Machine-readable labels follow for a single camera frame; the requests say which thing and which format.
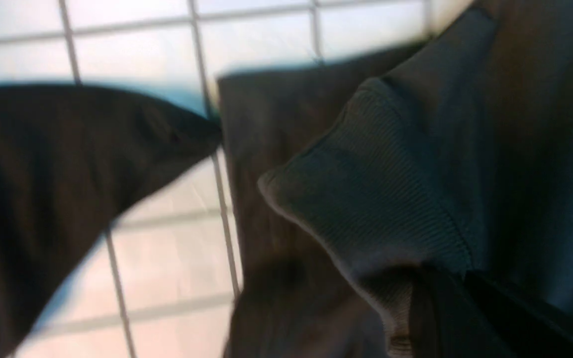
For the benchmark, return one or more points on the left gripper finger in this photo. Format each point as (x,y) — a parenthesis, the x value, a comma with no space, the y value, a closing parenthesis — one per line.
(480,317)

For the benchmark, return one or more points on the gray long-sleeved shirt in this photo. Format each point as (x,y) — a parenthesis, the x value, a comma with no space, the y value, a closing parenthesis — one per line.
(454,153)

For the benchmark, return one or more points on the black clothing pile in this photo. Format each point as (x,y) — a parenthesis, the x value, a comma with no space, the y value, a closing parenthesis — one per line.
(73,159)

